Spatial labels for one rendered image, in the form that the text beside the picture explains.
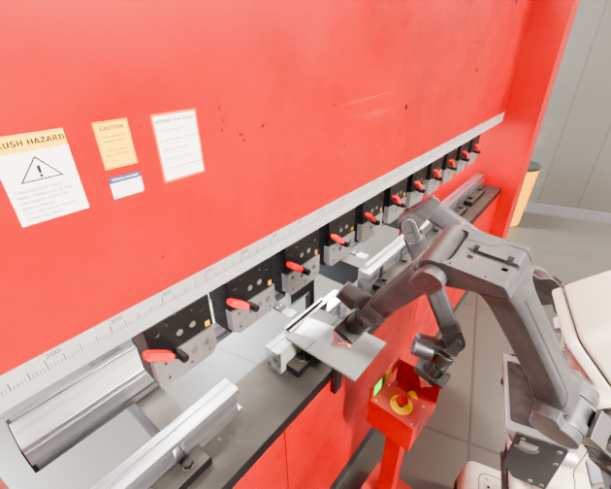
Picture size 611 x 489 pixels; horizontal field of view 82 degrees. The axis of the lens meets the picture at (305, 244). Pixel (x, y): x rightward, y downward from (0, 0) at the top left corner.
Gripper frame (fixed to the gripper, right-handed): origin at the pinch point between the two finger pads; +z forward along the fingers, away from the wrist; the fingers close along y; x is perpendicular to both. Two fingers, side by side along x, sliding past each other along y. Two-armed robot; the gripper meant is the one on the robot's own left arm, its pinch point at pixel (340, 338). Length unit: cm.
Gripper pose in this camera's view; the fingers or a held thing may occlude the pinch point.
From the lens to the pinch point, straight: 111.7
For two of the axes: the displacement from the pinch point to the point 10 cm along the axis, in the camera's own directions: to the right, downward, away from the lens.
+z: -3.8, 5.9, 7.1
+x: 6.8, 7.0, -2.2
